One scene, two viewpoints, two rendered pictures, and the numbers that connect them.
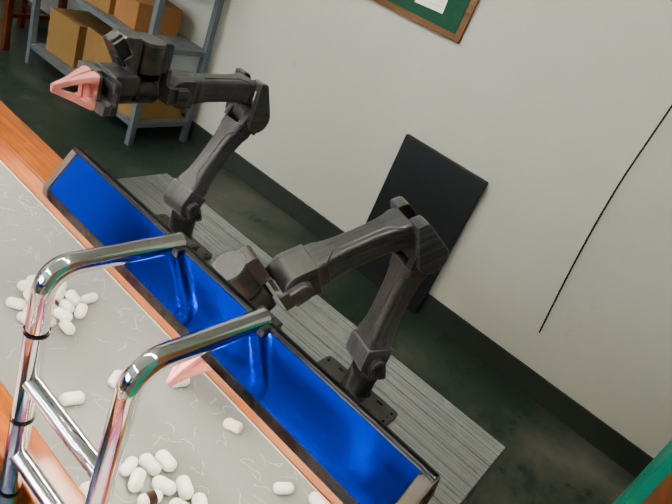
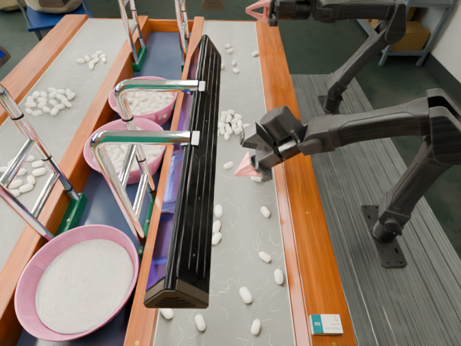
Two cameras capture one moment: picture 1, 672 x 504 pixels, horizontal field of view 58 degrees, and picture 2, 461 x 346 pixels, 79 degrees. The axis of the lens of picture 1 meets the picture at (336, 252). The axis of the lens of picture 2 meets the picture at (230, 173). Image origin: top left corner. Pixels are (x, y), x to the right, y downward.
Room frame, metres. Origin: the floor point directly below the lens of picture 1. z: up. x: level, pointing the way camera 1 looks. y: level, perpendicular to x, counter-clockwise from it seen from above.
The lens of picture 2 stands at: (0.42, -0.28, 1.42)
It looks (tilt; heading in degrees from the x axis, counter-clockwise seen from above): 50 degrees down; 60
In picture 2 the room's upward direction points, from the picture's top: 1 degrees clockwise
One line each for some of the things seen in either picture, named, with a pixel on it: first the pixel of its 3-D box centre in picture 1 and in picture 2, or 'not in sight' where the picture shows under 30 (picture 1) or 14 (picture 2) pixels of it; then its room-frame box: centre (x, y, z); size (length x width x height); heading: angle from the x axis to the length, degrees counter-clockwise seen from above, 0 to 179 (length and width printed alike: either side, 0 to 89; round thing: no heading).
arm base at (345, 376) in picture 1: (359, 379); (386, 228); (1.02, -0.15, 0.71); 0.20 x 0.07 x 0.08; 63
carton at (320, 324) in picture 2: not in sight; (325, 324); (0.67, -0.26, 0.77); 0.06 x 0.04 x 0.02; 151
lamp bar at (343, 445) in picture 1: (214, 304); (195, 125); (0.56, 0.10, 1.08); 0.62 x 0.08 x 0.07; 61
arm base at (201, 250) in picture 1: (180, 226); (332, 103); (1.29, 0.38, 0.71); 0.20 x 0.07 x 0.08; 63
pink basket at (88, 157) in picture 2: not in sight; (129, 152); (0.45, 0.48, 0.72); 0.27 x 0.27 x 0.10
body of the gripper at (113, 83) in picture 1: (111, 88); (282, 9); (1.05, 0.50, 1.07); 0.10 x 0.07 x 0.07; 63
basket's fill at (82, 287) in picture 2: not in sight; (88, 283); (0.24, 0.09, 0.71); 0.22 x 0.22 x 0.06
